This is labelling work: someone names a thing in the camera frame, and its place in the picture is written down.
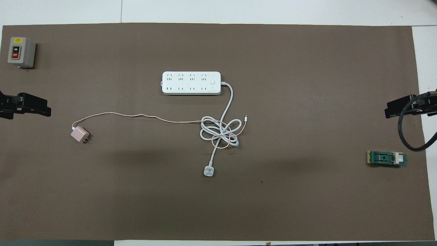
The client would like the grey on-off switch box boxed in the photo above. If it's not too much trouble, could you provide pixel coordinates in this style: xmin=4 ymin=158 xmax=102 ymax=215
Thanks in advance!
xmin=8 ymin=37 xmax=36 ymax=69

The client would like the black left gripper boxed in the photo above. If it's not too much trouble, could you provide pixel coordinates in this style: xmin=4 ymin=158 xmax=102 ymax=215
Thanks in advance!
xmin=0 ymin=91 xmax=52 ymax=120

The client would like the white power cord with plug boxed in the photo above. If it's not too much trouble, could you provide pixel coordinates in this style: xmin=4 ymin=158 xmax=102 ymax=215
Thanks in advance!
xmin=200 ymin=81 xmax=239 ymax=177

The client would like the brown table mat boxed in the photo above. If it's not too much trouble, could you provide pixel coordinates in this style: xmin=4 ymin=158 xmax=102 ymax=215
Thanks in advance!
xmin=0 ymin=23 xmax=435 ymax=241

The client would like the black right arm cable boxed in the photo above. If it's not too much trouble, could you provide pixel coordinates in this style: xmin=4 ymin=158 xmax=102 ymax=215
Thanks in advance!
xmin=398 ymin=92 xmax=437 ymax=152

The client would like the pink charger plug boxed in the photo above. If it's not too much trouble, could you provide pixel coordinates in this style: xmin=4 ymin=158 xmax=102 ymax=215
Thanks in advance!
xmin=71 ymin=126 xmax=90 ymax=144

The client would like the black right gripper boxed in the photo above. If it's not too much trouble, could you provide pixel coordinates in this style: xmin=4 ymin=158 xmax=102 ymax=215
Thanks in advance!
xmin=385 ymin=91 xmax=437 ymax=119

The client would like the white power strip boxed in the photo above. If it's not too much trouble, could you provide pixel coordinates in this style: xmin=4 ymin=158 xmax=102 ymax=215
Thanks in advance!
xmin=162 ymin=71 xmax=221 ymax=96

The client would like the pink charging cable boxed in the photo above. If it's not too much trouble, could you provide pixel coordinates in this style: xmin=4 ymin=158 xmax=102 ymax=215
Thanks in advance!
xmin=72 ymin=112 xmax=248 ymax=149

